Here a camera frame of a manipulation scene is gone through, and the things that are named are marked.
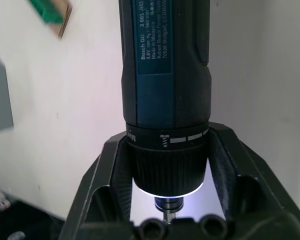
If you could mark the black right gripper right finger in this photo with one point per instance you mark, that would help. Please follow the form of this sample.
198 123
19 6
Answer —
240 180

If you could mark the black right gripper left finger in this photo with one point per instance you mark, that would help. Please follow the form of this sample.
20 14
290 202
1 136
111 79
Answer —
102 175

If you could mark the blue black electric screwdriver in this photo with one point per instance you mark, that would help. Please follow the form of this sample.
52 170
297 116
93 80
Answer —
165 100

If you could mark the grey plastic box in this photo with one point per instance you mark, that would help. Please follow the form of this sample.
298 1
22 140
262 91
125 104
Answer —
0 100

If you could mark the brown cardboard box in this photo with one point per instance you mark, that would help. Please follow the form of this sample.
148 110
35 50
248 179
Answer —
66 20

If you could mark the black tray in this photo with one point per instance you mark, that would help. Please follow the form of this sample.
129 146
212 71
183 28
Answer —
27 217

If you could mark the green plastic part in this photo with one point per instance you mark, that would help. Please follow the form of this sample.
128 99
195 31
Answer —
51 11

